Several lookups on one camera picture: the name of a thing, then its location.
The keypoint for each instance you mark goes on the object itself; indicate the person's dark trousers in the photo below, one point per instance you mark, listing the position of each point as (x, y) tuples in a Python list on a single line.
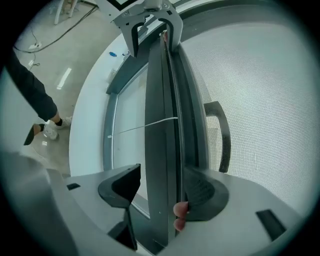
[(32, 87)]

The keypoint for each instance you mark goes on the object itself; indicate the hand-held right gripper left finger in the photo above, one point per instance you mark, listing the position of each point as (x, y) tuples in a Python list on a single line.
[(87, 200)]

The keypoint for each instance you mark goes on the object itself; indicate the person's white sneaker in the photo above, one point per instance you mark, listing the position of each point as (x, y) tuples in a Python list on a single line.
[(67, 122), (51, 132)]

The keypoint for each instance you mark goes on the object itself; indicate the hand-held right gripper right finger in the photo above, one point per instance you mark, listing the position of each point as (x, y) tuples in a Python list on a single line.
[(237, 225)]

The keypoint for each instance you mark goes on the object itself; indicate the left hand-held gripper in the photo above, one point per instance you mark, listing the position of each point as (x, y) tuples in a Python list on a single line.
[(130, 11)]

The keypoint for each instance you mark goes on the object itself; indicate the person's left hand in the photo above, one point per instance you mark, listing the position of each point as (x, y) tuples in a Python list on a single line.
[(165, 36)]

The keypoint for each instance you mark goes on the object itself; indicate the person's right hand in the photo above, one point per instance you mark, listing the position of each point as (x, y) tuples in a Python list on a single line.
[(180, 210)]

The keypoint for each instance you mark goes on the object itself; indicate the white table leg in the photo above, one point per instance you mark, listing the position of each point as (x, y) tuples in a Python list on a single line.
[(58, 12)]

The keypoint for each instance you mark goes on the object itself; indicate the white power strip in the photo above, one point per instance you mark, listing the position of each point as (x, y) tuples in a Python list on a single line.
[(35, 46)]

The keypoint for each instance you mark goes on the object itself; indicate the dark grey sliding door frame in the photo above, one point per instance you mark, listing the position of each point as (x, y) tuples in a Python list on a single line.
[(125, 78)]

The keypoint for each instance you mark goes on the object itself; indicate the small blue object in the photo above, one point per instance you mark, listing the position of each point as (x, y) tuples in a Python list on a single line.
[(113, 54)]

